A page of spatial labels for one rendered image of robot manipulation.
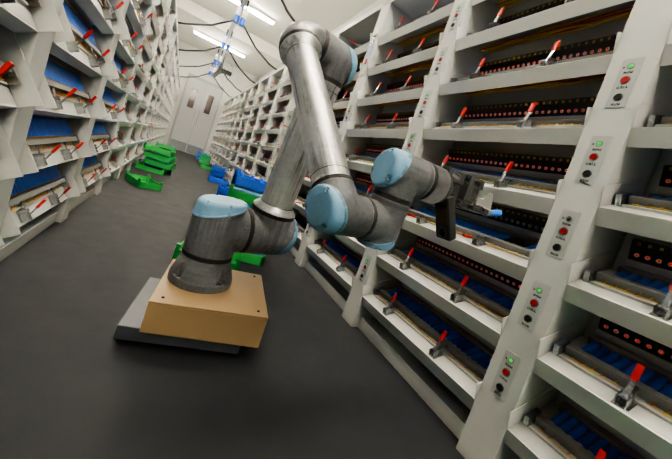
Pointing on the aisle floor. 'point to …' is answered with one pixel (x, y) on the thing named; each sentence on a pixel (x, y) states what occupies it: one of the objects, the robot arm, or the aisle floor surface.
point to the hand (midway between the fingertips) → (484, 213)
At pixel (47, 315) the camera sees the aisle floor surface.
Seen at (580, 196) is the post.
